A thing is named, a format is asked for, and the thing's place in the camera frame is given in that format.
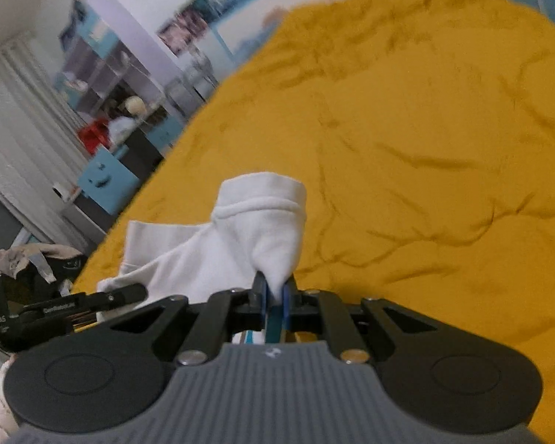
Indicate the red bag on desk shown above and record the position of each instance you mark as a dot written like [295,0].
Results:
[95,135]

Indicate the white curtain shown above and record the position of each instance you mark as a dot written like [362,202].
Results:
[39,147]

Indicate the mustard yellow bed quilt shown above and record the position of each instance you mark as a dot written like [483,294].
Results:
[424,133]

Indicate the white blue apple headboard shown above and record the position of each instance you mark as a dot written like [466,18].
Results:
[259,23]

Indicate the blue smiley desk chair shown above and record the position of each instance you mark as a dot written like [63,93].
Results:
[107,181]

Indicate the desk with shelf unit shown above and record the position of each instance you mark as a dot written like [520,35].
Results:
[109,57]

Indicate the anime wall posters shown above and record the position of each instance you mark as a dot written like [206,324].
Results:
[191,20]

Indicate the cream round plush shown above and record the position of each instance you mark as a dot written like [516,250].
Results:
[134,106]

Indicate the white printed t-shirt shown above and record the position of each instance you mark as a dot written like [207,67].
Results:
[256,227]

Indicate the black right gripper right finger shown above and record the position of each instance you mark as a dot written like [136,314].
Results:
[324,314]

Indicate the blue pillow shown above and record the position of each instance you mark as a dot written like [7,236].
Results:
[251,44]

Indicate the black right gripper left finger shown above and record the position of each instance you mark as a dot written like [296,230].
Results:
[225,314]

